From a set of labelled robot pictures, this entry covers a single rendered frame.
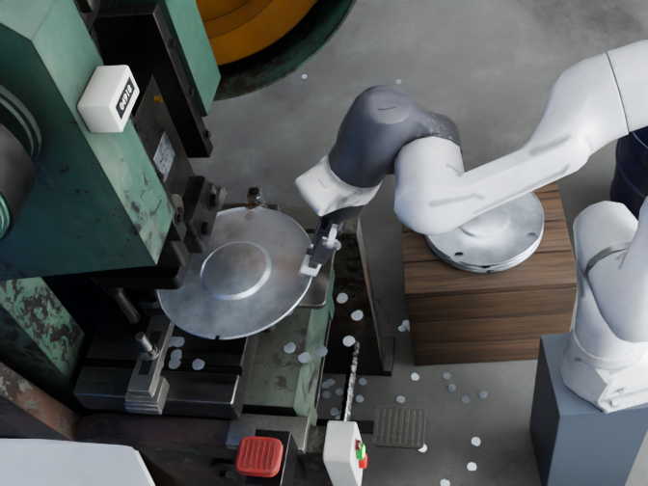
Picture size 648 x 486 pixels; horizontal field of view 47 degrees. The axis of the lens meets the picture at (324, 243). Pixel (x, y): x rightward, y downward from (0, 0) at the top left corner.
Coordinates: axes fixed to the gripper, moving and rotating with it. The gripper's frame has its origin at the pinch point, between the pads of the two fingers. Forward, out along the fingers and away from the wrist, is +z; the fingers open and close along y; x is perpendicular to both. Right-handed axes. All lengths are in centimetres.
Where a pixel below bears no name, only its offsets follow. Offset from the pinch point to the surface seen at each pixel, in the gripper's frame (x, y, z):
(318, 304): -2.6, -6.4, 3.1
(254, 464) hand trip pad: 3.0, -34.2, 7.8
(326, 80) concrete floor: -9, 147, 85
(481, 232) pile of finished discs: -44, 41, 27
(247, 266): 10.3, 1.0, 8.0
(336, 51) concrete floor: -11, 164, 84
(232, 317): 10.8, -9.4, 8.9
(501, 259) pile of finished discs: -49, 33, 26
